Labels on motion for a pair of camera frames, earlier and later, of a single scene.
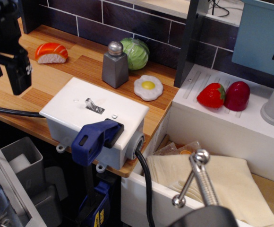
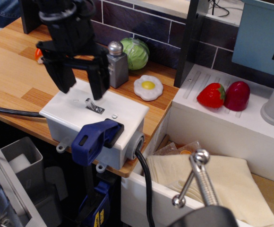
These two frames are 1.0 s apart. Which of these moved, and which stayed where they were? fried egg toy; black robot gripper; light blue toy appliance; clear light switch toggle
Moved: black robot gripper
Stayed: light blue toy appliance; clear light switch toggle; fried egg toy
